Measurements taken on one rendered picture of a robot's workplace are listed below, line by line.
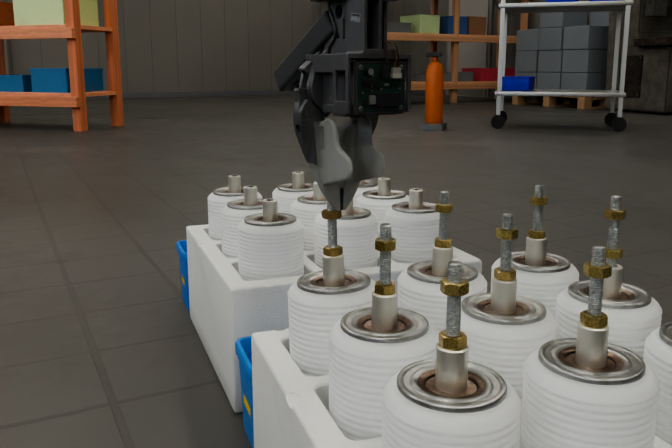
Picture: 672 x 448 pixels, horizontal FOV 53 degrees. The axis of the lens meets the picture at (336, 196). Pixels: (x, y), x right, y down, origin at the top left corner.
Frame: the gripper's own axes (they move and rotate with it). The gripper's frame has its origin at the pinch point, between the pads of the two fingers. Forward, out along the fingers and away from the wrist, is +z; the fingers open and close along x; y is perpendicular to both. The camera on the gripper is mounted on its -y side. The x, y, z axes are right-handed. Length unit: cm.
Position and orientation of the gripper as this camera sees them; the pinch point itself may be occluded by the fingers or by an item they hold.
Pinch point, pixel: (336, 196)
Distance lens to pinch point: 67.5
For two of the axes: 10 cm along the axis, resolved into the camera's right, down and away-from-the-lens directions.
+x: 8.4, -1.0, 5.4
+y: 5.5, 1.5, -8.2
